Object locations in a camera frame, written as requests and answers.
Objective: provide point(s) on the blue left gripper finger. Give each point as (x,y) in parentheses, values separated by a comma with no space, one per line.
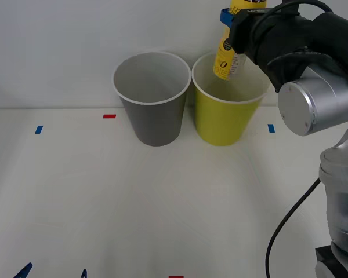
(24,270)
(84,274)

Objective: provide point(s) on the yellow bottle with black cap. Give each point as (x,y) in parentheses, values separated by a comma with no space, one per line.
(222,59)

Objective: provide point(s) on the silver and black right arm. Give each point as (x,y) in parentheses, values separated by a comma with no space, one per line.
(316,87)

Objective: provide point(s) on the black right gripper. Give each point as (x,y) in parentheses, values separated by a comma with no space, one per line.
(245,32)

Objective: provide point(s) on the grey plastic bin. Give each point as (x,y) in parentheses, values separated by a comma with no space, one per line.
(158,124)

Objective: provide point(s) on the yellow-green plastic bin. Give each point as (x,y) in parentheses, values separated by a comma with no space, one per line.
(220,121)

